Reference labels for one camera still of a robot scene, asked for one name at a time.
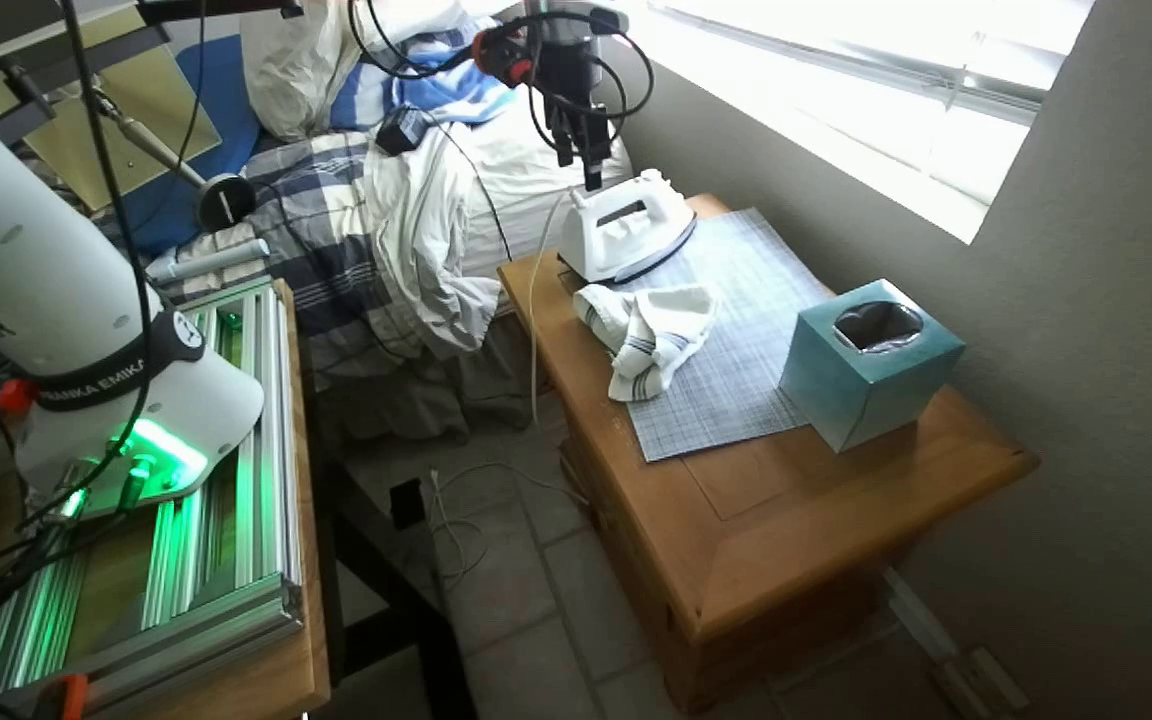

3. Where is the olive flat board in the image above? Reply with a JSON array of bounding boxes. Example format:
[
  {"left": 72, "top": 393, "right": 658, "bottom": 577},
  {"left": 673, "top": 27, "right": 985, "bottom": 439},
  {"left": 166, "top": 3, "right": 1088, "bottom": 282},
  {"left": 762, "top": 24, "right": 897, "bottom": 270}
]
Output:
[{"left": 0, "top": 44, "right": 229, "bottom": 216}]

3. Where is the white pressing iron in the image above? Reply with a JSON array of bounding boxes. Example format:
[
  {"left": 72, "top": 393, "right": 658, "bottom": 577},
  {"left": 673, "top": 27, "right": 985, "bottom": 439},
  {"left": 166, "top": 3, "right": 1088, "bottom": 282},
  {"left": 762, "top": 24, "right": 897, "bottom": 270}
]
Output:
[{"left": 554, "top": 164, "right": 699, "bottom": 293}]

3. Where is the red stop button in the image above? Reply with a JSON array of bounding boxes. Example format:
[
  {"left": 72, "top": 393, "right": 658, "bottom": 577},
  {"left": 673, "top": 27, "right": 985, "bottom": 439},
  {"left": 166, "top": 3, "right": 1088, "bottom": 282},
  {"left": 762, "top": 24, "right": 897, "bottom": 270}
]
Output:
[{"left": 0, "top": 370, "right": 42, "bottom": 423}]

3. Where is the grey bed skirt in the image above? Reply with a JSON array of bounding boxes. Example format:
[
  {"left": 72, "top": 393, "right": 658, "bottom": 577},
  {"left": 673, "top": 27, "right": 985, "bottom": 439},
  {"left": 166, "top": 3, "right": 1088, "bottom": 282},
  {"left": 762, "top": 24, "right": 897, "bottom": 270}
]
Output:
[{"left": 305, "top": 314, "right": 539, "bottom": 447}]

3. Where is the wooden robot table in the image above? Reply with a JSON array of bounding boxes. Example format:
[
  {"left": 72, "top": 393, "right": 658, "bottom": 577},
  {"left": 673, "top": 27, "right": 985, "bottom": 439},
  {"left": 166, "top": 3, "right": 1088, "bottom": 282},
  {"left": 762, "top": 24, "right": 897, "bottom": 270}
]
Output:
[{"left": 0, "top": 274, "right": 335, "bottom": 720}]

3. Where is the blue plaid blanket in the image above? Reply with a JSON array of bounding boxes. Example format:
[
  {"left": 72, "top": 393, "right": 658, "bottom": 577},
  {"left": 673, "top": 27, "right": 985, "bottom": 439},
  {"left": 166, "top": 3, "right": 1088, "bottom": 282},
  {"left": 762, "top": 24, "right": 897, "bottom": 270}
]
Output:
[{"left": 148, "top": 123, "right": 402, "bottom": 342}]

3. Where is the black round-base stand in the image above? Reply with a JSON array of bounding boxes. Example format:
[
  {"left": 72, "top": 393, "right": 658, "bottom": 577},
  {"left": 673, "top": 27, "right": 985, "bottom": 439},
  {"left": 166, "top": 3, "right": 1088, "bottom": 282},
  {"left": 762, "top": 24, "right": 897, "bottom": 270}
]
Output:
[{"left": 75, "top": 85, "right": 262, "bottom": 230}]

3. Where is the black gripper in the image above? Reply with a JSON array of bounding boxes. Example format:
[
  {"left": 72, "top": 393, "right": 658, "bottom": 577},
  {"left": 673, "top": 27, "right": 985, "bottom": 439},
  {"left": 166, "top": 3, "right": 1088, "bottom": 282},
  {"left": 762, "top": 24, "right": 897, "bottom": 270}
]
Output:
[{"left": 527, "top": 13, "right": 614, "bottom": 192}]

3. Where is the orange clamp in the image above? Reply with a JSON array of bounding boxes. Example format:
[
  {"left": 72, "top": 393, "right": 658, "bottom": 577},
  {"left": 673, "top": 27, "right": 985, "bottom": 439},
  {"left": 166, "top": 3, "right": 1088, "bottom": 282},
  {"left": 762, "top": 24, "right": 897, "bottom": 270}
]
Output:
[{"left": 47, "top": 666, "right": 97, "bottom": 720}]

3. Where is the black red wrist camera mount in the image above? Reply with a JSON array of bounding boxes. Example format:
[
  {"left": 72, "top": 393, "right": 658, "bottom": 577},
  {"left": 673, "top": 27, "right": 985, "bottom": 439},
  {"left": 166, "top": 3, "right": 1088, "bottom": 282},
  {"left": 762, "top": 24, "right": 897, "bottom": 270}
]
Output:
[{"left": 473, "top": 24, "right": 539, "bottom": 93}]

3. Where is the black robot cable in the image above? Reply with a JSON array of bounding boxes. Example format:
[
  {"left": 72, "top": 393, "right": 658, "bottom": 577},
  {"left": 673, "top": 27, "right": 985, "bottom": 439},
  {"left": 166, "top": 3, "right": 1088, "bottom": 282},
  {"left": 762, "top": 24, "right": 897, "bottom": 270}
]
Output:
[{"left": 0, "top": 0, "right": 160, "bottom": 616}]

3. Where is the black metal table frame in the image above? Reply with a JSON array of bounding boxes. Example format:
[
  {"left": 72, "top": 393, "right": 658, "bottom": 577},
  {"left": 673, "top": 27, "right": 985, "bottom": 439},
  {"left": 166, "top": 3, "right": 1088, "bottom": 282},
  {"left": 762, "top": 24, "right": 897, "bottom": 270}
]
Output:
[{"left": 309, "top": 383, "right": 479, "bottom": 720}]

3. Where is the white blue-striped towel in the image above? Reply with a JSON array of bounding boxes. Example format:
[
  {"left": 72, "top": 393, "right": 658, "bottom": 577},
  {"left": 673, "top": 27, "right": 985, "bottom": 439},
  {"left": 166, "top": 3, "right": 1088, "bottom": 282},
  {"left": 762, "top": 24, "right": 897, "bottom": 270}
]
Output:
[{"left": 573, "top": 278, "right": 719, "bottom": 408}]

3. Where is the bright window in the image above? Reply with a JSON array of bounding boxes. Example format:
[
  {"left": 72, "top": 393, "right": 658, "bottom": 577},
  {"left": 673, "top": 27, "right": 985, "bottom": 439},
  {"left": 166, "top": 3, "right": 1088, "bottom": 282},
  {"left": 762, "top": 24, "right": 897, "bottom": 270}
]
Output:
[{"left": 627, "top": 0, "right": 1101, "bottom": 248}]

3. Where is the blue white striped cloth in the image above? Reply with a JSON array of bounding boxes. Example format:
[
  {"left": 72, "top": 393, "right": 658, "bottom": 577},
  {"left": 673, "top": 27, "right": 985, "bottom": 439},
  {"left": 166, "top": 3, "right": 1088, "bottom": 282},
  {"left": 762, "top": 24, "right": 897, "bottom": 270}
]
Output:
[{"left": 327, "top": 13, "right": 527, "bottom": 135}]

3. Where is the wooden nightstand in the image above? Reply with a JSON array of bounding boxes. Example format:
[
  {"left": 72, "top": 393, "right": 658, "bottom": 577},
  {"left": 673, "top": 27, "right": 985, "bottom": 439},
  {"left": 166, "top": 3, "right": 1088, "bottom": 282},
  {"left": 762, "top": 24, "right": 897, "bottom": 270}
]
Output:
[{"left": 498, "top": 192, "right": 1045, "bottom": 716}]

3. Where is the dark blue cloth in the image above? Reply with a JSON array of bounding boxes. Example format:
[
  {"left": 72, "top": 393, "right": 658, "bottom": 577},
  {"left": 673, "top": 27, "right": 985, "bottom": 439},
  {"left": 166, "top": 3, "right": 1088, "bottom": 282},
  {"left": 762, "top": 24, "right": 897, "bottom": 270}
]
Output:
[{"left": 119, "top": 32, "right": 268, "bottom": 264}]

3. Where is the aluminium rail frame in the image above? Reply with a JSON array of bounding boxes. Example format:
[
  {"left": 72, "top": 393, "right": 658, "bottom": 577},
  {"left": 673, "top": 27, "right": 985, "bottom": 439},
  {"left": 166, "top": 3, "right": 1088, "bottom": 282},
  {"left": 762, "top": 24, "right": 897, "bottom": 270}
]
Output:
[{"left": 0, "top": 270, "right": 309, "bottom": 713}]

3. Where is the white crumpled sheet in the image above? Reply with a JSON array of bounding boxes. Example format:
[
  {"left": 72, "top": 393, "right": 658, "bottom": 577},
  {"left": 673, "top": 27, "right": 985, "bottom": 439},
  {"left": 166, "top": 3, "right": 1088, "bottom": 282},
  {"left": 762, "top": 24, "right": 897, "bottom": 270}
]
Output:
[{"left": 357, "top": 114, "right": 521, "bottom": 355}]

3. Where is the white pillow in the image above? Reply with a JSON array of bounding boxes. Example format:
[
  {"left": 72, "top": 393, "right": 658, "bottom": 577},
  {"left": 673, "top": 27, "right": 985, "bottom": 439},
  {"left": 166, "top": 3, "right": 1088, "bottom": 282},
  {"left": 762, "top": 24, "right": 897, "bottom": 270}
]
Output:
[{"left": 238, "top": 0, "right": 473, "bottom": 144}]

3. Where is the white wall baseboard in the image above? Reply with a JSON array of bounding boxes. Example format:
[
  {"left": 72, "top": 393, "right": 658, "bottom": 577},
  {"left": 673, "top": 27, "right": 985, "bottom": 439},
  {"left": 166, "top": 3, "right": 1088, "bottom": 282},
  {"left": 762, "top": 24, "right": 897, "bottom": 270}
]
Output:
[{"left": 878, "top": 562, "right": 1039, "bottom": 720}]

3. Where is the teal tissue box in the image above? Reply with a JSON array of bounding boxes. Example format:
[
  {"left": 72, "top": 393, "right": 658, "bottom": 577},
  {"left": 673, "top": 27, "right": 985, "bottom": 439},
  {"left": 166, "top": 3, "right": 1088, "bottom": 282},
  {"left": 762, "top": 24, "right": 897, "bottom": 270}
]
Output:
[{"left": 773, "top": 274, "right": 967, "bottom": 454}]

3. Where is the grey checked placemat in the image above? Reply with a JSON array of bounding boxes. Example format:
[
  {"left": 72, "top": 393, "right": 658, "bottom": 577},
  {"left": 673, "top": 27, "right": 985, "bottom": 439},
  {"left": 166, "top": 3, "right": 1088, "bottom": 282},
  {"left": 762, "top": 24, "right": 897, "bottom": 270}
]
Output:
[{"left": 573, "top": 203, "right": 840, "bottom": 468}]

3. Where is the black overhead bar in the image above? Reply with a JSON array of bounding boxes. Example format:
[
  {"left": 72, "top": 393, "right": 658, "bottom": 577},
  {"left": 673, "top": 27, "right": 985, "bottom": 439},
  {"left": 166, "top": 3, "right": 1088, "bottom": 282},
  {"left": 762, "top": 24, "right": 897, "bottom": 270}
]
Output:
[{"left": 134, "top": 0, "right": 309, "bottom": 24}]

